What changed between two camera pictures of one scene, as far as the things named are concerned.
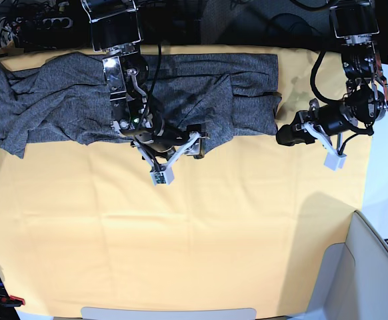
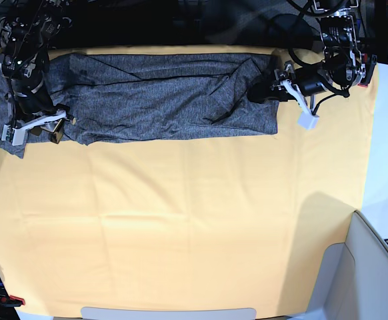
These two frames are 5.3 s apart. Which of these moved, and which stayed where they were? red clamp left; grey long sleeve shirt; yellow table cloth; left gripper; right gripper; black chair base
Moved: left gripper; right gripper
Stayed: red clamp left; grey long sleeve shirt; black chair base; yellow table cloth
